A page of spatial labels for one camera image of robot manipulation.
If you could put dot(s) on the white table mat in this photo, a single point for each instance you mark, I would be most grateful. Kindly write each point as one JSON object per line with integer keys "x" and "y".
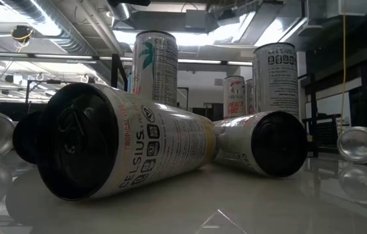
{"x": 267, "y": 201}

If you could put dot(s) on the black screen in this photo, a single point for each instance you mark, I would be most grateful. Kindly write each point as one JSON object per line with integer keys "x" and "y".
{"x": 215, "y": 112}

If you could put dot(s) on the black metal stand frame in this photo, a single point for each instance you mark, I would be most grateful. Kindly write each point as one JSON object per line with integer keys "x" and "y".
{"x": 28, "y": 91}
{"x": 187, "y": 97}

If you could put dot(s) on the grey ceiling unit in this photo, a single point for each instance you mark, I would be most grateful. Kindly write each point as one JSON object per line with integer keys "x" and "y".
{"x": 196, "y": 19}

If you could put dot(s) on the long silver spiral duct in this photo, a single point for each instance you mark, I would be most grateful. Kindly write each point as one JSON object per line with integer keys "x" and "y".
{"x": 66, "y": 29}

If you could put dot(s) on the Celsius can with blue base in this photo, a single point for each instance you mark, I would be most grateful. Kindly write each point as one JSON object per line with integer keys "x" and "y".
{"x": 275, "y": 84}

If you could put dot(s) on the Celsius Peach Vibe can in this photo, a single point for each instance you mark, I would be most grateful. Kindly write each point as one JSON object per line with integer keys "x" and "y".
{"x": 234, "y": 97}
{"x": 249, "y": 97}

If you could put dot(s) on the long ceiling light strip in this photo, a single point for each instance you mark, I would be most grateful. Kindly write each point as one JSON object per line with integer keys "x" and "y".
{"x": 199, "y": 61}

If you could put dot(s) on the grey wall vent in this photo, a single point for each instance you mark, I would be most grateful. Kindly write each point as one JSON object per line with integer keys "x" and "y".
{"x": 219, "y": 82}

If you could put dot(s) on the Celsius Tropical Vibe can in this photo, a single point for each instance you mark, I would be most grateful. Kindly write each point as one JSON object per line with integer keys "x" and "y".
{"x": 25, "y": 136}
{"x": 360, "y": 144}
{"x": 160, "y": 65}
{"x": 241, "y": 143}
{"x": 157, "y": 139}

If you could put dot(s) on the round silver duct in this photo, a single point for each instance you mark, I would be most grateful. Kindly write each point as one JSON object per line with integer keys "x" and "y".
{"x": 118, "y": 9}

